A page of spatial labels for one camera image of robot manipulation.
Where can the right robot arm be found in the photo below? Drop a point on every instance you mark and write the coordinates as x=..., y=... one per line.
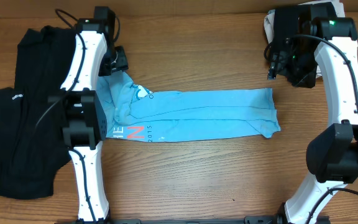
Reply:
x=332, y=156

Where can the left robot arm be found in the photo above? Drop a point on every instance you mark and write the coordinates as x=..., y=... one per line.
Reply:
x=78, y=112

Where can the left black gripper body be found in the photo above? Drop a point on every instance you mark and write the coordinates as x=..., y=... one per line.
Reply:
x=115, y=58

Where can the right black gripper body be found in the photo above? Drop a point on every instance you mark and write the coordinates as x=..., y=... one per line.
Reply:
x=300, y=68

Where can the folded black garment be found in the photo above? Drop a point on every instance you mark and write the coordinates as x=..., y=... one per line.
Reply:
x=286, y=19

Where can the folded beige garment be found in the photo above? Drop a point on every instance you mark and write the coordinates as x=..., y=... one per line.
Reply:
x=338, y=31

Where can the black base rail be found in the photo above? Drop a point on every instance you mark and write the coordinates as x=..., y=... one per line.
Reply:
x=191, y=221

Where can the light blue t-shirt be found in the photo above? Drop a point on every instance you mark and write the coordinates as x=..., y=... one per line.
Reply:
x=136, y=113

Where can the black garment under blue shirt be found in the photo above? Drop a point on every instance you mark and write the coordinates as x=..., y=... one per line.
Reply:
x=31, y=152

